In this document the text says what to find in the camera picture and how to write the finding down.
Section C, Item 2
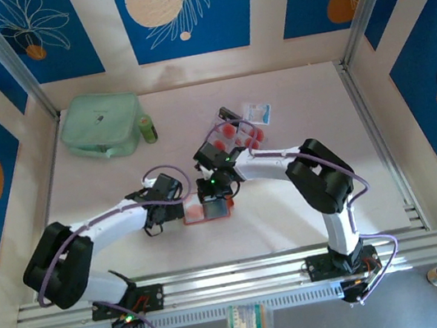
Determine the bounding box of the translucent red circle card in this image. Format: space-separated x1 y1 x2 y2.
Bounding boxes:
183 202 206 222
208 135 230 154
214 119 240 140
238 134 263 154

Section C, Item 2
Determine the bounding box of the orange card holder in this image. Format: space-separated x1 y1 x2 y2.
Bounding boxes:
179 194 237 228

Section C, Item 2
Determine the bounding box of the pack of red balls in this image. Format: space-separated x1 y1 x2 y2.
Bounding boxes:
243 122 270 144

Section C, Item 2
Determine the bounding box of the black VIP card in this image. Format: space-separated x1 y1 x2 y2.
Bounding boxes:
216 104 242 124

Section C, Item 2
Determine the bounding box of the green plastic bottle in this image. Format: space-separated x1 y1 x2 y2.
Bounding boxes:
136 114 160 146

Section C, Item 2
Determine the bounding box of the white blue gauze packet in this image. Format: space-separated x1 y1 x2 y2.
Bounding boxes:
241 98 275 129

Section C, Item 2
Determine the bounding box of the mint green medicine bag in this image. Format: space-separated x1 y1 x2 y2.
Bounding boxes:
53 85 149 167

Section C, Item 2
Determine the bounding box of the clear bag of plasters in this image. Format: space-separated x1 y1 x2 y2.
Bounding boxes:
223 299 275 328

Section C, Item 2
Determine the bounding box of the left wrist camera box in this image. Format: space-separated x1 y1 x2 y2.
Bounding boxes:
148 170 186 204

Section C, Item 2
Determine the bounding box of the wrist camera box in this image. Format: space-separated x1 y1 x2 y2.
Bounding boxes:
148 170 186 204
191 137 232 173

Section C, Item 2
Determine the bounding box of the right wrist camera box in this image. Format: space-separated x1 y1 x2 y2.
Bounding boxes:
191 137 232 173

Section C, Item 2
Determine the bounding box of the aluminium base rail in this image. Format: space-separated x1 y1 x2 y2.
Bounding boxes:
9 225 437 328

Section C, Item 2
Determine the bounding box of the slotted grey cable duct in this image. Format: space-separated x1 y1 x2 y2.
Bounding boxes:
72 281 345 328

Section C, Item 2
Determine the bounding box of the aluminium table side rail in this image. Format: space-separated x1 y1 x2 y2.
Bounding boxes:
334 51 429 240
6 116 88 302

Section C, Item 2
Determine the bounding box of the aluminium frame post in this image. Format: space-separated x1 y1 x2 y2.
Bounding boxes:
330 0 415 71
0 0 62 130

